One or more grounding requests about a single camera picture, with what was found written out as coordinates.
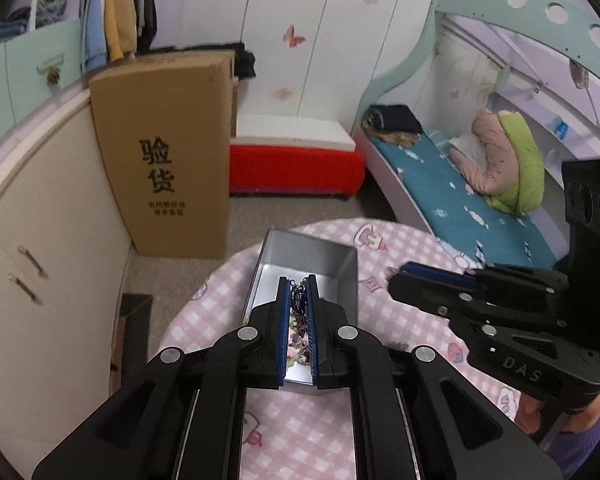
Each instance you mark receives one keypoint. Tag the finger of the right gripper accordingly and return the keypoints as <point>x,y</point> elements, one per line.
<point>506,323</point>
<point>492,276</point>

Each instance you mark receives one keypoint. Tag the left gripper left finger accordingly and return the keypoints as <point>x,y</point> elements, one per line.
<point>181,416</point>

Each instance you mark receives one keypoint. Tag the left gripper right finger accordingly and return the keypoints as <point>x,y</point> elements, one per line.
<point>414,415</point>

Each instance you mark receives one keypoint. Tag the person right hand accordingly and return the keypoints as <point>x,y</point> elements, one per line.
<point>528,417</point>

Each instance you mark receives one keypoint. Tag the blue patterned mattress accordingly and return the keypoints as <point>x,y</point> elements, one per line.
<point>457,214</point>

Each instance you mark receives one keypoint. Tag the pink green plush pillow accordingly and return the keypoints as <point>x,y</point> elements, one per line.
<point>513,179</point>

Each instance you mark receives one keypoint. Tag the pink flower hair clip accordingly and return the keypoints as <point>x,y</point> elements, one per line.
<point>298,349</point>

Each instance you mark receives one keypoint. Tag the folded dark clothes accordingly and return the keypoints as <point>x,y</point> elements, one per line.
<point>393,124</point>

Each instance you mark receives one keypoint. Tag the cream curved cabinet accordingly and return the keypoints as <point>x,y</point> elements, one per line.
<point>63,254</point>

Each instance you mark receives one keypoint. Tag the red storage bench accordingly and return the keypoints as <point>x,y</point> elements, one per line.
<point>294,155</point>

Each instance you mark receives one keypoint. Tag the large cardboard box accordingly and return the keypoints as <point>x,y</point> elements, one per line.
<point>163,125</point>

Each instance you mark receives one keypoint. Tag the black clothes pile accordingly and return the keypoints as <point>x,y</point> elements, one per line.
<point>244,60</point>

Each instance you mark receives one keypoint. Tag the mint drawer unit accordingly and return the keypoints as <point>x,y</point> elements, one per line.
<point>34,67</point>

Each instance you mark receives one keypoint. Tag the hanging clothes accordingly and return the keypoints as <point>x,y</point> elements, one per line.
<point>116,29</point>

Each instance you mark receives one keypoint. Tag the teal bunk bed frame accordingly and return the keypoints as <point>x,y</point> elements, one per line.
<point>549,71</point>

